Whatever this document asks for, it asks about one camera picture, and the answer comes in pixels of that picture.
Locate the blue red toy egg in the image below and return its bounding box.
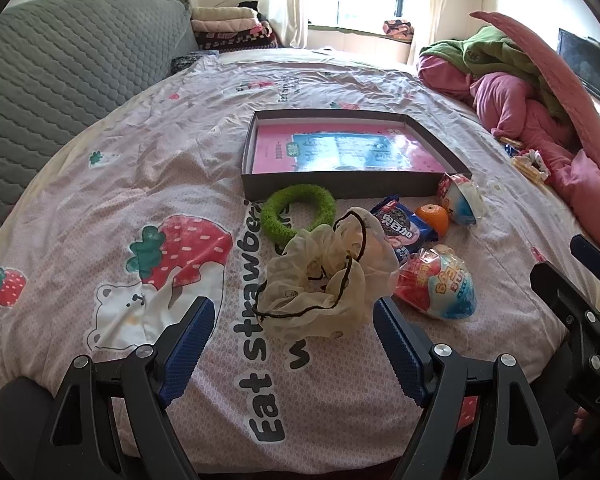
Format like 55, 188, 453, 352
394, 244, 477, 320

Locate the white red toy egg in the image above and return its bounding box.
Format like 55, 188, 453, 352
437, 174, 486, 226

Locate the small orange tangerine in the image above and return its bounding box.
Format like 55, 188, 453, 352
415, 204, 450, 238

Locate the blue oreo cookie packet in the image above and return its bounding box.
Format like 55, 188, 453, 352
370, 195, 439, 264

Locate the cream dotted scrunchie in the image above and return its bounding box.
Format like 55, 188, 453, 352
253, 207, 399, 342

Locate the green fuzzy ring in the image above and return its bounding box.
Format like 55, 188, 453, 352
258, 183, 337, 241

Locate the person right hand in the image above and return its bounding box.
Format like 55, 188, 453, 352
572, 406, 588, 434

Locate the biscuit packet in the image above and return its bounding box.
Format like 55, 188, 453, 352
512, 150, 550, 185

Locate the blue snack wrapper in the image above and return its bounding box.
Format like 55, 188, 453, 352
503, 144, 520, 157

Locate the pink quilt heap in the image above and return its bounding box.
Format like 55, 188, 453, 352
418, 54, 600, 245

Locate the pink strawberry bedsheet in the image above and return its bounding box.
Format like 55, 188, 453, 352
0, 53, 600, 474

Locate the green blanket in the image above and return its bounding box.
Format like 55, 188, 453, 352
419, 25, 568, 122

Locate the dark shallow cardboard box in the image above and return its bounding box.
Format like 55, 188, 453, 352
242, 108, 471, 200

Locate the pink blue picture book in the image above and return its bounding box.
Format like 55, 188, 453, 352
250, 120, 445, 174

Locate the patterned bag on sill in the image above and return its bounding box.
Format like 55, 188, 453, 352
382, 18, 414, 44

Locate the right cream curtain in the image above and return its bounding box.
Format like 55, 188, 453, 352
408, 0, 454, 66

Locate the cream curtain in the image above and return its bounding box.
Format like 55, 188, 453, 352
408, 0, 454, 66
258, 0, 309, 49

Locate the dark patterned cloth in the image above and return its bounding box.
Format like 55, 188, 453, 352
170, 50, 220, 75

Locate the grey quilted headboard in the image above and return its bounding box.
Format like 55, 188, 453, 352
0, 0, 197, 227

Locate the left cream curtain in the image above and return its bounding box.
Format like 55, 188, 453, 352
258, 0, 309, 49

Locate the stack of folded blankets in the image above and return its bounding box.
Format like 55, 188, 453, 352
190, 6, 280, 52

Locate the wall mounted television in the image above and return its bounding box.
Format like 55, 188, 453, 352
557, 28, 600, 101

